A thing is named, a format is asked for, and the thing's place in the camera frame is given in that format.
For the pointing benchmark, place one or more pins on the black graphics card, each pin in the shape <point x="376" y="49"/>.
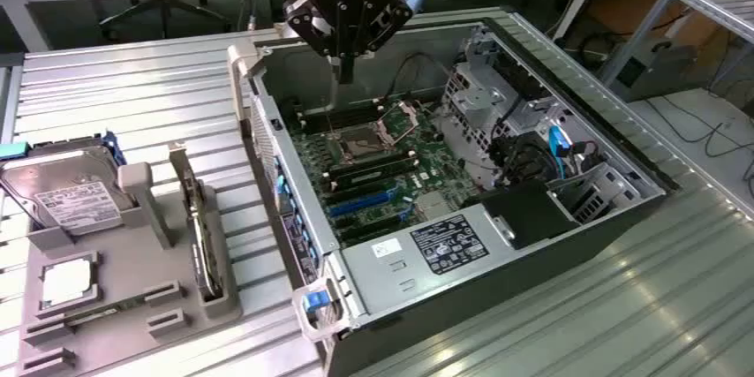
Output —
<point x="203" y="236"/>

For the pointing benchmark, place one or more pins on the black office chair base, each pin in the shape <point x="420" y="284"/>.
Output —
<point x="164" y="6"/>

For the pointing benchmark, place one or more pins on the metal socket cover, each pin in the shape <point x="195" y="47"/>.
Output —
<point x="403" y="118"/>

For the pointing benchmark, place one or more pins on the black RAM slot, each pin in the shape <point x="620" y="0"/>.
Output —
<point x="344" y="121"/>
<point x="338" y="113"/>

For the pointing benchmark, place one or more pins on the silver drive cage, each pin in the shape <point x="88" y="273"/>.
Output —
<point x="471" y="103"/>

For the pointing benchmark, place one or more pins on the CPU socket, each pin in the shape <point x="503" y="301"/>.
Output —
<point x="362" y="145"/>

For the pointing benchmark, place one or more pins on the green motherboard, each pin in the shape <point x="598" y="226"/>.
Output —
<point x="435" y="160"/>

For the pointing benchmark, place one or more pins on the black installed RAM stick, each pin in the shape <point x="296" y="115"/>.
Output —
<point x="371" y="174"/>

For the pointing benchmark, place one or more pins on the blue expansion slot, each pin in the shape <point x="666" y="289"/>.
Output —
<point x="359" y="205"/>

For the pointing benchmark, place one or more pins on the silver chipset heatsink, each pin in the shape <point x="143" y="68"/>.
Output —
<point x="435" y="208"/>

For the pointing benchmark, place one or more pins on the black expansion slot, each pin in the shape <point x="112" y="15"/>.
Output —
<point x="368" y="229"/>

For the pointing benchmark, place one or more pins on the black plastic shroud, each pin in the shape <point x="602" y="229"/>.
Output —
<point x="524" y="213"/>

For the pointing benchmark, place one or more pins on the hard disk with blue carrier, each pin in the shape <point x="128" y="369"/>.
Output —
<point x="64" y="187"/>

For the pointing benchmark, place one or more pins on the silver power supply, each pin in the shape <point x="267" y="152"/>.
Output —
<point x="388" y="280"/>

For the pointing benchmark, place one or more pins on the blue release latch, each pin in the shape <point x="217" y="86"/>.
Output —
<point x="315" y="299"/>

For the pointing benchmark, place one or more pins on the open black PC case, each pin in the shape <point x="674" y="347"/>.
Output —
<point x="530" y="297"/>

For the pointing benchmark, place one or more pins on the grey parts rack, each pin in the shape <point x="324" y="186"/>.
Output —
<point x="117" y="288"/>

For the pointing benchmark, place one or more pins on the silver CPU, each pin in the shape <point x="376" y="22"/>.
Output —
<point x="67" y="282"/>

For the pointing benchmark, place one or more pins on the green RAM stick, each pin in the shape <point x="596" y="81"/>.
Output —
<point x="100" y="310"/>

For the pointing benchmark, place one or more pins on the silver disk bay bracket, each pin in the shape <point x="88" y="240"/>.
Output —
<point x="588" y="200"/>

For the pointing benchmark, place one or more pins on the aluminium frame table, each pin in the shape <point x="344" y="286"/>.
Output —
<point x="706" y="2"/>

